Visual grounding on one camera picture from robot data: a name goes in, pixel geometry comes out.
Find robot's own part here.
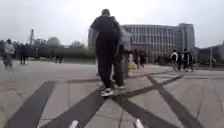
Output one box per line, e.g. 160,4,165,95
133,118,145,128
68,119,80,128

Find person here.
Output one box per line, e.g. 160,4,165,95
132,49,140,70
139,49,148,68
113,28,133,91
18,43,28,65
3,38,16,69
89,8,122,98

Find dark building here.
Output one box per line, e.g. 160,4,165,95
196,43,224,66

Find row of trees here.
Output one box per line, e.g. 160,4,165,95
0,36,98,61

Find lattice tower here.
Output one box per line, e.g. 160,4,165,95
29,28,35,46

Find group of people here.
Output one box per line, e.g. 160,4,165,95
169,48,195,73

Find grey paved ground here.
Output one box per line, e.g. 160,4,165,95
0,59,224,128

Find wide curved pale building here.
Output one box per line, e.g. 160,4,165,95
87,22,196,64

